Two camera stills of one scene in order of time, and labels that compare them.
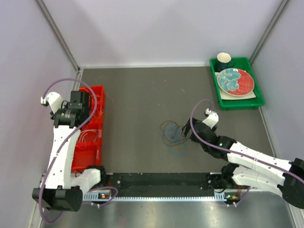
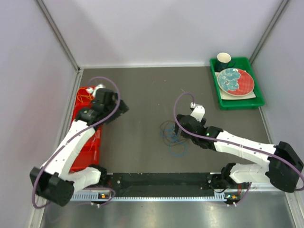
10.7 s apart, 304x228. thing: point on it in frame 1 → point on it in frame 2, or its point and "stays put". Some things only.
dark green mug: (223, 61) stays put
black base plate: (161, 184) stays put
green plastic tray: (243, 63) stays put
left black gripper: (64, 105) → (121, 109)
